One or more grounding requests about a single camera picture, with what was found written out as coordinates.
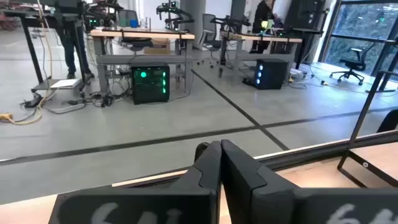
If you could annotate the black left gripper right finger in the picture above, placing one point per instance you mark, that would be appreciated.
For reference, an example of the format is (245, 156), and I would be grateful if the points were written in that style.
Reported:
(264, 199)

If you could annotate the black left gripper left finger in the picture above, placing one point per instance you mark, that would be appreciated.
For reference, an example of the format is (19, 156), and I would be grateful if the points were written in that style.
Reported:
(186, 202)

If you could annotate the background black robot arm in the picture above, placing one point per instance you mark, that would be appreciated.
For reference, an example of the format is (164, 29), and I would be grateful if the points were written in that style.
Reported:
(174, 12)
(230, 21)

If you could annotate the computer tower green lights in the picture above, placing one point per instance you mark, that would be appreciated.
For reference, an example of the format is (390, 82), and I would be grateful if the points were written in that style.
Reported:
(150, 84)

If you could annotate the computer tower blue lights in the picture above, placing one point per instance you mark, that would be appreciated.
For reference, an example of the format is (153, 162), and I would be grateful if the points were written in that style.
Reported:
(272, 74)

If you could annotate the cardboard box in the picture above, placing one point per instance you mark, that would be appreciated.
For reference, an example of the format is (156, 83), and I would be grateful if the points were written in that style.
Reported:
(157, 46)

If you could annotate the black office chair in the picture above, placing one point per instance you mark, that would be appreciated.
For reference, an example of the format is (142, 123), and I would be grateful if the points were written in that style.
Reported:
(353, 65)

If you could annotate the wooden desk grey legs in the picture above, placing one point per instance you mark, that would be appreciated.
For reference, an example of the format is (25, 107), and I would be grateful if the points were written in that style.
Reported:
(264, 38)
(140, 34)

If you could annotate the dark office chair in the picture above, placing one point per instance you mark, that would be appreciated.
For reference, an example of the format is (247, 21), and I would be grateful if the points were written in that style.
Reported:
(136, 41)

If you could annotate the white flat box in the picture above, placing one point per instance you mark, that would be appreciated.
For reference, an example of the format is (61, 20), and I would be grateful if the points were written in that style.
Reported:
(65, 84)

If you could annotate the grey office chair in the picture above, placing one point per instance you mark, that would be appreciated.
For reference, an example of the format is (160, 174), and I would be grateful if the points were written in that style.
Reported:
(210, 31)

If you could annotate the person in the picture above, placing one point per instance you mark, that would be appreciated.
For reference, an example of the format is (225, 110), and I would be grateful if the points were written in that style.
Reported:
(262, 21)
(70, 37)

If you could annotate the black power strip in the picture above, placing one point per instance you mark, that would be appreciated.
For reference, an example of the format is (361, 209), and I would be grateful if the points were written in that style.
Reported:
(32, 102)

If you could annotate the large black case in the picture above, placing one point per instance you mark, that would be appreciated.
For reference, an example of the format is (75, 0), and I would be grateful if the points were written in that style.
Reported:
(304, 14)

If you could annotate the black standing desk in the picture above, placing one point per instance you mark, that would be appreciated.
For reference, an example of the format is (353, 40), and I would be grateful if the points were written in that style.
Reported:
(30, 46)

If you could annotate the black aluminium table frame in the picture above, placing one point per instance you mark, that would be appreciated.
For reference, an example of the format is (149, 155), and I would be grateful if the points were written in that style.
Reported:
(311, 154)

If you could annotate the wooden shelf black metal frame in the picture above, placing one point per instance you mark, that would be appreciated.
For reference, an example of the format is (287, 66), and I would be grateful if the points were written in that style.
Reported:
(381, 158)

